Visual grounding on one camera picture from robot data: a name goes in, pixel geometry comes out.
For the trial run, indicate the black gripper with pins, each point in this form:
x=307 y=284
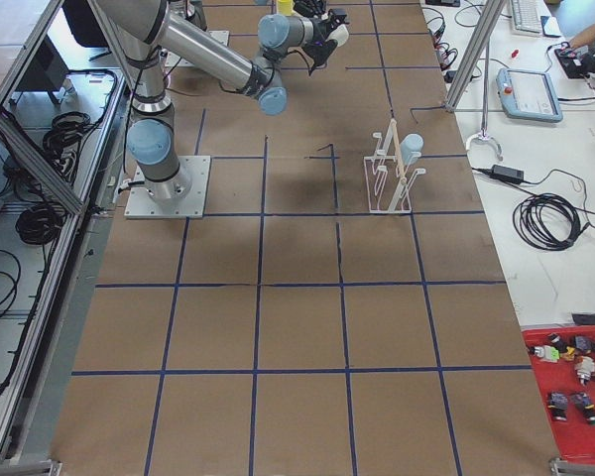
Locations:
x=311 y=6
x=324 y=30

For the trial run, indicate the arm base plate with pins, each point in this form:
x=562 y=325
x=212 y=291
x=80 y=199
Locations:
x=182 y=196

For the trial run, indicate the light blue plastic cup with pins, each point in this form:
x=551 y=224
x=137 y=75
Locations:
x=411 y=148

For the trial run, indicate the black power adapter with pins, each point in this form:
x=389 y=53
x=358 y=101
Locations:
x=507 y=174

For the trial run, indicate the yellow plastic cup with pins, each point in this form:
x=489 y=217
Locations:
x=285 y=7

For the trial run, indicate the blue teach pendant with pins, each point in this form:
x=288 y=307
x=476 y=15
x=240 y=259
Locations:
x=528 y=95

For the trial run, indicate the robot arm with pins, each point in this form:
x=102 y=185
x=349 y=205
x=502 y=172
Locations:
x=168 y=53

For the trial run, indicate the red parts tray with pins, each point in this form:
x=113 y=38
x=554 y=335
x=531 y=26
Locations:
x=563 y=360

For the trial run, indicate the cream white plastic cup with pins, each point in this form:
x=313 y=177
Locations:
x=340 y=35

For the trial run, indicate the aluminium frame post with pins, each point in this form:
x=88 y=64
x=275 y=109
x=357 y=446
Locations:
x=478 y=41

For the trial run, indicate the white keyboard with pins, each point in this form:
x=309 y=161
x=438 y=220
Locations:
x=525 y=18

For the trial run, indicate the white wire cup rack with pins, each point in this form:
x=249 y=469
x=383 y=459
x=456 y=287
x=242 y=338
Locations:
x=388 y=181

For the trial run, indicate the metal reacher grabber tool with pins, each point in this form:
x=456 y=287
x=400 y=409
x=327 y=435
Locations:
x=482 y=137

